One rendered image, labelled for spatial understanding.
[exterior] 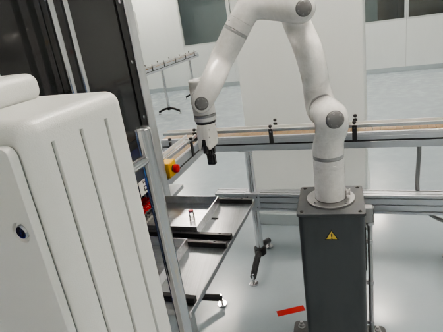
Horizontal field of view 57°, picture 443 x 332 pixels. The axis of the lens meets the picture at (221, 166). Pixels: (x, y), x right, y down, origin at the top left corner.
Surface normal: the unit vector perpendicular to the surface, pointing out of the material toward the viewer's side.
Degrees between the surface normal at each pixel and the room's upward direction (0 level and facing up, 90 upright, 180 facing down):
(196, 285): 0
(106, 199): 90
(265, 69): 90
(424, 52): 90
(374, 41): 90
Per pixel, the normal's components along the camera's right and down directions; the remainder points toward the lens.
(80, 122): 0.90, 0.02
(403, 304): -0.14, -0.93
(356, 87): -0.32, 0.37
